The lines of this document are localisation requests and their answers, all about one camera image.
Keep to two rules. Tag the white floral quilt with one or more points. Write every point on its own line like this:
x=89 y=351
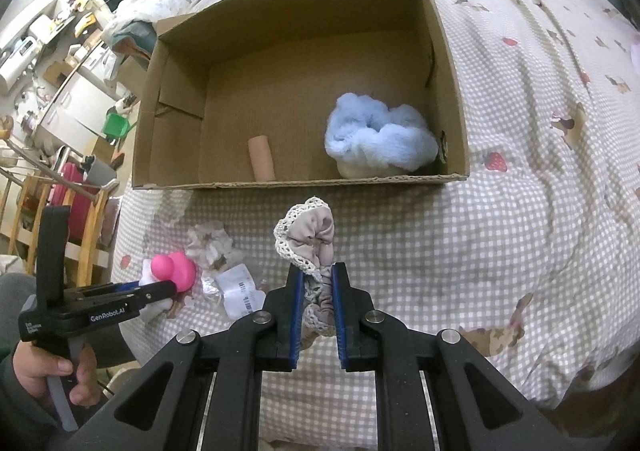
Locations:
x=150 y=1

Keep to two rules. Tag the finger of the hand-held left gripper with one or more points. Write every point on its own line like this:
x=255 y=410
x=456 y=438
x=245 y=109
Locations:
x=157 y=292
x=100 y=290

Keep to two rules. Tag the person's left hand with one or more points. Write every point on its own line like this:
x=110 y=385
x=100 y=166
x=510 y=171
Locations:
x=35 y=371

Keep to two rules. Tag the white cabinet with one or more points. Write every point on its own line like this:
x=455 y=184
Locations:
x=80 y=101

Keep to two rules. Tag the grey checked bedsheet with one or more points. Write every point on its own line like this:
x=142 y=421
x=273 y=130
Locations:
x=500 y=191

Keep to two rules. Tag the pink rubber duck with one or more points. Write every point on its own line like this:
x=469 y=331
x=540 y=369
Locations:
x=175 y=271

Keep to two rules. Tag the cardboard box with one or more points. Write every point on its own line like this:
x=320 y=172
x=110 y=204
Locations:
x=280 y=81

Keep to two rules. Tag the light blue fluffy scrunchie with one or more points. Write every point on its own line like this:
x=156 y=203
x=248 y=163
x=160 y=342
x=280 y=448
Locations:
x=380 y=141

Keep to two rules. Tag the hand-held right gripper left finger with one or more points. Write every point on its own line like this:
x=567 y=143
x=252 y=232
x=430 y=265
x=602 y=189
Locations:
x=299 y=311

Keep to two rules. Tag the pink suitcase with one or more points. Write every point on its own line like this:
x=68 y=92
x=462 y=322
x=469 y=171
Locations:
x=67 y=201

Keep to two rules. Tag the beige pink roll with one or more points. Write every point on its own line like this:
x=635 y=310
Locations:
x=262 y=158

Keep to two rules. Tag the wooden rack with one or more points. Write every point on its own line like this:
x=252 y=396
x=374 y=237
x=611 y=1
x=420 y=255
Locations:
x=92 y=231

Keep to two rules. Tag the white floral scrunchie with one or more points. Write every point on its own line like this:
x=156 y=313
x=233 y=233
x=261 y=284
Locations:
x=210 y=243

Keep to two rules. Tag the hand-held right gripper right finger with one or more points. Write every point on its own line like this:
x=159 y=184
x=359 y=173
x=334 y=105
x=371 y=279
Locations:
x=340 y=311

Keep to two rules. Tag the small white cloth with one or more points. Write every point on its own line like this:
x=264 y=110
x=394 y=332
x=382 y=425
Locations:
x=152 y=311

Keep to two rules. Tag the white packet with label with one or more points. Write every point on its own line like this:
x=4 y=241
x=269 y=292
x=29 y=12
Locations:
x=240 y=291

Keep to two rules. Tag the green plastic bin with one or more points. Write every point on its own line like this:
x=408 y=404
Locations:
x=117 y=126

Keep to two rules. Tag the grey lace-trimmed scrunchie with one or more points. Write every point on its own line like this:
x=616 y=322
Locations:
x=320 y=241

